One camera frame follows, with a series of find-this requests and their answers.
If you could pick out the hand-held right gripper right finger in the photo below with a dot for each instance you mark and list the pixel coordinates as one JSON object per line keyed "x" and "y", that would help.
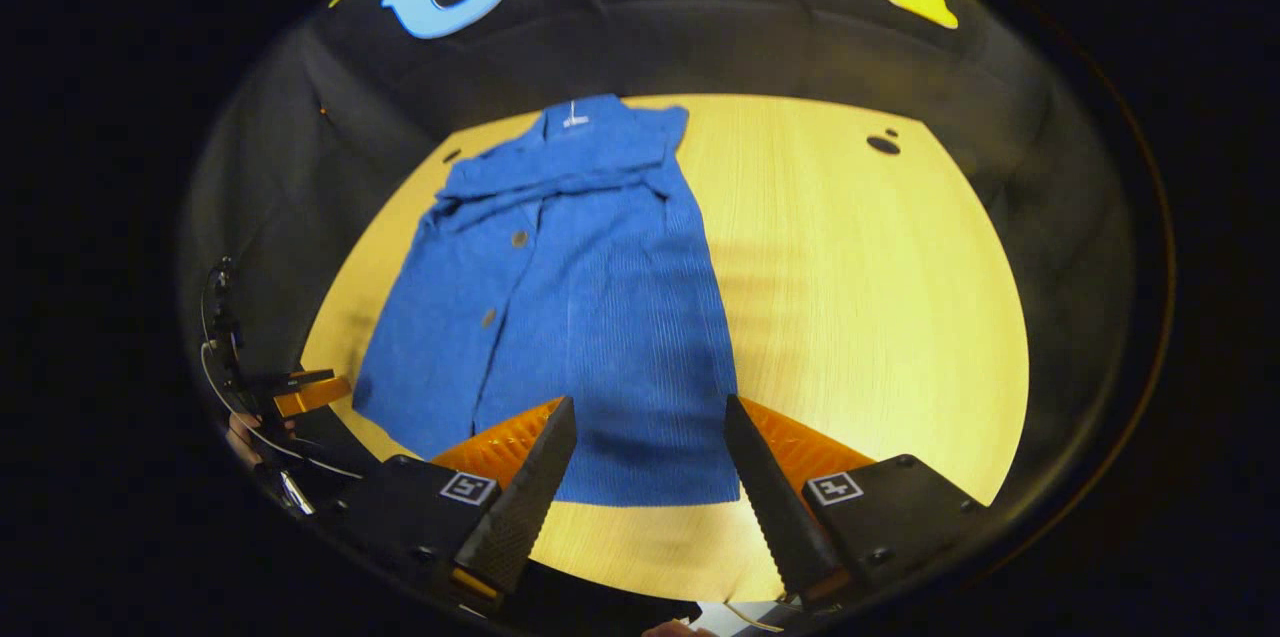
{"x": 775, "y": 507}

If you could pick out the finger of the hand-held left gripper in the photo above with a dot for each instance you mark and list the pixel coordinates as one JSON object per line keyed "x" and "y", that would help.
{"x": 305, "y": 392}

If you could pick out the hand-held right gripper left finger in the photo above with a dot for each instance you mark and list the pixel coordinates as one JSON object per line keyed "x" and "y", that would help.
{"x": 530, "y": 497}

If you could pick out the blue button-up jacket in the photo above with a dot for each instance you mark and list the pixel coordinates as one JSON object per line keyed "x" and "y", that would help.
{"x": 600, "y": 317}

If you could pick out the white garment hang tag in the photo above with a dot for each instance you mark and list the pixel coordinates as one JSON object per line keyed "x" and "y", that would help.
{"x": 574, "y": 117}

